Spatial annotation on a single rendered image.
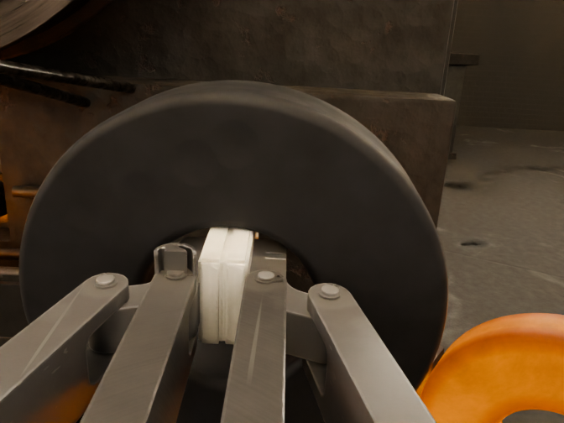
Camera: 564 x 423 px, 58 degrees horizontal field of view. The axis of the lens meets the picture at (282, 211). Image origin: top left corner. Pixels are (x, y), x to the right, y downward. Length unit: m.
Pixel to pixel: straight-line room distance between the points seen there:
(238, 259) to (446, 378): 0.21
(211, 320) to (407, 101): 0.39
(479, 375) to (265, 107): 0.22
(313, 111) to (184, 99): 0.04
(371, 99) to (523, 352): 0.29
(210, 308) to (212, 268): 0.01
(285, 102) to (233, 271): 0.05
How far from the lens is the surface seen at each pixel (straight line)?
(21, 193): 0.57
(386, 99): 0.51
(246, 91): 0.16
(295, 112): 0.16
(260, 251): 0.18
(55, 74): 0.45
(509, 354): 0.31
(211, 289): 0.16
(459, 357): 0.32
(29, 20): 0.44
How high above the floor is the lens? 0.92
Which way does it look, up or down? 19 degrees down
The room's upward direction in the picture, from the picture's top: 3 degrees clockwise
